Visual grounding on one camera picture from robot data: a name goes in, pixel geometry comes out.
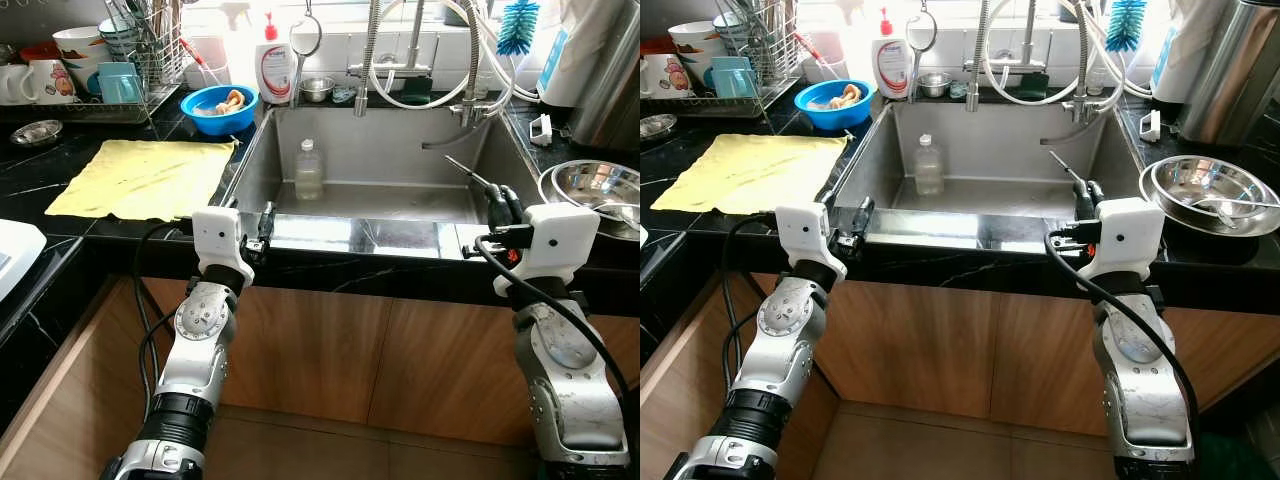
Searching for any large stainless steel bowl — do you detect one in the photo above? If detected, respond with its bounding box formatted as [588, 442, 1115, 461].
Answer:
[1140, 155, 1272, 240]
[538, 158, 641, 242]

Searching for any clear plastic bottle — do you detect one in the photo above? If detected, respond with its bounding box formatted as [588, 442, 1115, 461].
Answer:
[913, 133, 947, 197]
[294, 138, 327, 202]

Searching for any stainless steel sink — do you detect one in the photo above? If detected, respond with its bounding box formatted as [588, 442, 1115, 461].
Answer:
[830, 97, 1153, 252]
[215, 100, 547, 261]

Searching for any blue plastic bowl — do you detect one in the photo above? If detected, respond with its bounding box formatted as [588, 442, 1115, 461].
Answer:
[180, 84, 261, 138]
[795, 80, 879, 134]

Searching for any brown wood cabinet door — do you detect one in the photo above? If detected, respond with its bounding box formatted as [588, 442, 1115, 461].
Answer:
[808, 280, 1013, 419]
[366, 293, 641, 448]
[140, 276, 394, 423]
[990, 292, 1280, 413]

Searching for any yellow cloth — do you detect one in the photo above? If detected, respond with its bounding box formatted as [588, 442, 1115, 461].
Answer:
[45, 138, 239, 223]
[650, 133, 850, 217]

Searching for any chrome spring faucet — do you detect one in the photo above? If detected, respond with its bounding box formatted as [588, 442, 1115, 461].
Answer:
[448, 0, 503, 129]
[1060, 0, 1113, 126]

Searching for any white red-pump soap bottle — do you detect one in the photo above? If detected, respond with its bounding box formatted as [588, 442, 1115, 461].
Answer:
[254, 12, 297, 107]
[870, 8, 912, 102]

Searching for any white container blue label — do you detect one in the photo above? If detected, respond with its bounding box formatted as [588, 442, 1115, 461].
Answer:
[535, 0, 603, 110]
[1150, 0, 1233, 105]

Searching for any large stainless steel pot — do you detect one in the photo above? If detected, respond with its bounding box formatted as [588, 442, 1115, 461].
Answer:
[1178, 0, 1280, 153]
[568, 0, 641, 153]

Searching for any chrome sink tap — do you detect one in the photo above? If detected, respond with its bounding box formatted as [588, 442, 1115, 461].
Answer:
[960, 0, 1052, 112]
[345, 0, 442, 117]

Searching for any blue bottle brush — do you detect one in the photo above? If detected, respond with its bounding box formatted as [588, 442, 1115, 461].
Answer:
[1105, 0, 1150, 54]
[495, 0, 542, 57]

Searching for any teal plastic cup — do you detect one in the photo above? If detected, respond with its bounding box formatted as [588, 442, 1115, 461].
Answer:
[97, 62, 145, 105]
[710, 57, 759, 100]

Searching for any white cartoon mug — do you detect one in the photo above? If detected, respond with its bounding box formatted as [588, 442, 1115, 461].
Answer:
[0, 58, 78, 107]
[640, 54, 698, 102]

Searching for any white plastic tray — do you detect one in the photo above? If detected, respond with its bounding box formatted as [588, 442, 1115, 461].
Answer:
[0, 218, 49, 302]

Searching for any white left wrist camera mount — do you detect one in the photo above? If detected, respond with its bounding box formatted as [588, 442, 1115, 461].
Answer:
[775, 203, 849, 282]
[192, 207, 257, 287]

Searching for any grey translucent hose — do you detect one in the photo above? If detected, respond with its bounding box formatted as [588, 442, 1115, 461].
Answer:
[420, 105, 493, 152]
[1038, 100, 1106, 147]

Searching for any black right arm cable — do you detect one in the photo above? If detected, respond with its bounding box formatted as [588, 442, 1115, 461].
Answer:
[464, 234, 637, 456]
[1044, 232, 1203, 446]

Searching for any white flexible hose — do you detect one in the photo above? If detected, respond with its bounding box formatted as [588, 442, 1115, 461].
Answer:
[368, 0, 523, 112]
[982, 0, 1151, 107]

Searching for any metal ring strainer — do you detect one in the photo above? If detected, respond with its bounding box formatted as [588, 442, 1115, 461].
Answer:
[289, 0, 324, 107]
[904, 0, 940, 102]

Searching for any metal wire dish rack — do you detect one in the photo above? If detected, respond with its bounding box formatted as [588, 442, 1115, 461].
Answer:
[640, 0, 803, 122]
[0, 0, 193, 127]

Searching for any wire cutlery holder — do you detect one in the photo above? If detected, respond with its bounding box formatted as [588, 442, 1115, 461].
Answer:
[105, 0, 188, 88]
[724, 0, 803, 83]

